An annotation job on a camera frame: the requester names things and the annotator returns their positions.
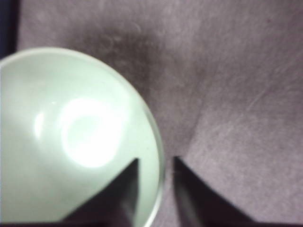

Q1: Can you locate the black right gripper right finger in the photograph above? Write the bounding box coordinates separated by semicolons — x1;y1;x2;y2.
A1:
174;157;279;227

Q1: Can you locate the light green bowl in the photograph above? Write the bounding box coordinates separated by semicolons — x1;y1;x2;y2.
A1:
0;47;165;227

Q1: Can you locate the dark teal rectangular tray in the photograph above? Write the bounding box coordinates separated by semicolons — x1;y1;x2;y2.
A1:
0;0;19;60

